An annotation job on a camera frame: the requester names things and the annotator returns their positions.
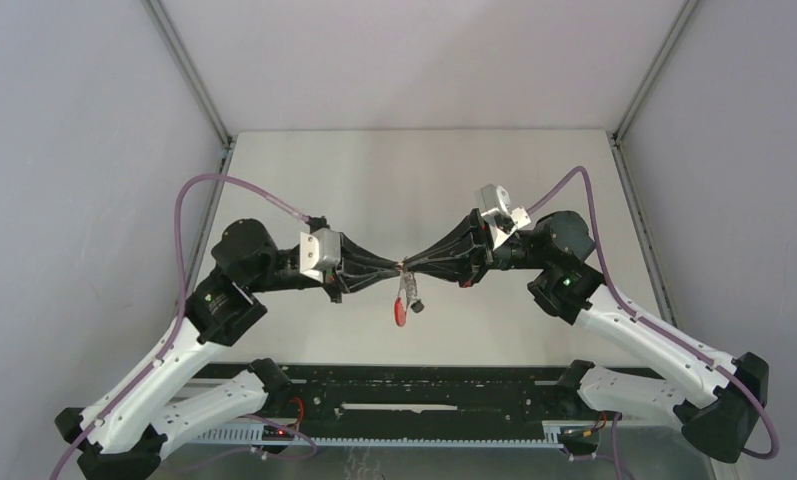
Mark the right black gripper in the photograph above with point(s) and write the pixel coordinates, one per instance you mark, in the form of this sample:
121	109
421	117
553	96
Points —
464	255

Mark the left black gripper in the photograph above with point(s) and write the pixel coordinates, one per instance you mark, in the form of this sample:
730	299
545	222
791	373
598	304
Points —
359	268

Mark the red handled keyring holder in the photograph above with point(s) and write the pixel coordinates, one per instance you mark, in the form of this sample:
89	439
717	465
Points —
406	294

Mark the black tagged key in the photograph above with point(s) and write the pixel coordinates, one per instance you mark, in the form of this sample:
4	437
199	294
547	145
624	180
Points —
417	306

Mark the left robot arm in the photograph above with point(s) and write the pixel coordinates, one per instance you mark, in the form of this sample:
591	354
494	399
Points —
130	431

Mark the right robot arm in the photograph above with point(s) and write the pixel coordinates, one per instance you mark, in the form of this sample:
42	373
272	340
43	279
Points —
713	398

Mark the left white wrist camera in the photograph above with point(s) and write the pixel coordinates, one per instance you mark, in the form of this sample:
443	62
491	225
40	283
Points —
319	252

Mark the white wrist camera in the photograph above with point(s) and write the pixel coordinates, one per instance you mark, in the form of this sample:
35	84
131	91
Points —
319	252
500	219

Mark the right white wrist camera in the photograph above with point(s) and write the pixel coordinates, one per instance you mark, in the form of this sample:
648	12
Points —
500	219

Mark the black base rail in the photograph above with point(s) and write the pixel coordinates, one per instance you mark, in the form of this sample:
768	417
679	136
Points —
426	401

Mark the white slotted cable duct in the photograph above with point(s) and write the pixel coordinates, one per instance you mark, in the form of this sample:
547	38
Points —
261	435

